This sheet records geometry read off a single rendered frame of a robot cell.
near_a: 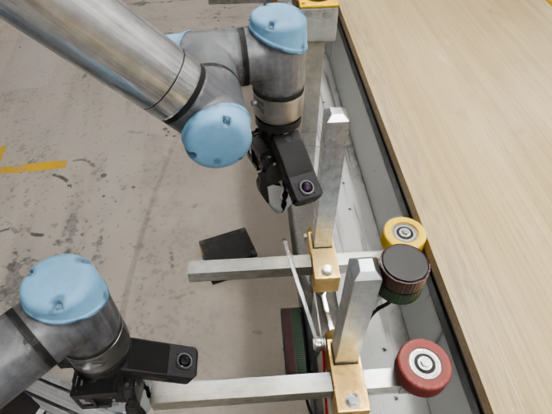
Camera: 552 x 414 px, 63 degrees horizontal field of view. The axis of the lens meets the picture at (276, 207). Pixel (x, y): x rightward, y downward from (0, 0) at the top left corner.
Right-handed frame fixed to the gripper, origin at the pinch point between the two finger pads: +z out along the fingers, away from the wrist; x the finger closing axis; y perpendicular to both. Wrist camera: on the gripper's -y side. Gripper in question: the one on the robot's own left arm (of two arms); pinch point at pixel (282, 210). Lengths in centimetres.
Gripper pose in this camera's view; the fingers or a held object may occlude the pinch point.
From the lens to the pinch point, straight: 81.8
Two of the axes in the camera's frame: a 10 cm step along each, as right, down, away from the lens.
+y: -4.3, -6.7, 6.1
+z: 0.0, 6.8, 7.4
